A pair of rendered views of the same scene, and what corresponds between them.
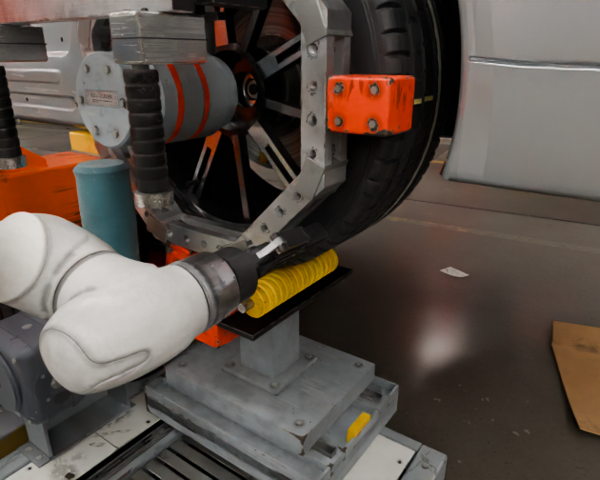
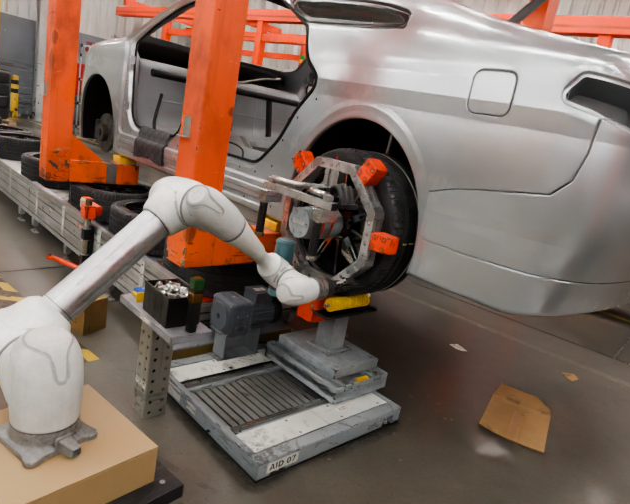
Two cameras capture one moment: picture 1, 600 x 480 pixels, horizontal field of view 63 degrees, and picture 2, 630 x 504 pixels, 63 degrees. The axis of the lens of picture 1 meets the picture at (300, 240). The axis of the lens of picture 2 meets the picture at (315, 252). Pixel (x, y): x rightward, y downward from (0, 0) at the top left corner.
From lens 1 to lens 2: 144 cm
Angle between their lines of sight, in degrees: 11
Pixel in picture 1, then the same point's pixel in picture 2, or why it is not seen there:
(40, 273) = (277, 270)
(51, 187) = not seen: hidden behind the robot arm
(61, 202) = not seen: hidden behind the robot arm
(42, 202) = not seen: hidden behind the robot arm
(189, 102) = (325, 227)
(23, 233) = (275, 259)
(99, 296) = (294, 279)
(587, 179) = (443, 282)
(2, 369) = (224, 309)
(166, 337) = (307, 295)
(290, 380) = (336, 352)
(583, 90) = (445, 254)
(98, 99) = (297, 221)
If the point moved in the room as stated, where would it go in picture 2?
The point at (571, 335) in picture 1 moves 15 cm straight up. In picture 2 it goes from (508, 392) to (515, 368)
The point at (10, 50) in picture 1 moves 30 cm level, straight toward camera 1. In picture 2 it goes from (272, 198) to (290, 214)
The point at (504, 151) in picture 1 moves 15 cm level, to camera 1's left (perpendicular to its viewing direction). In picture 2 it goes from (423, 268) to (386, 259)
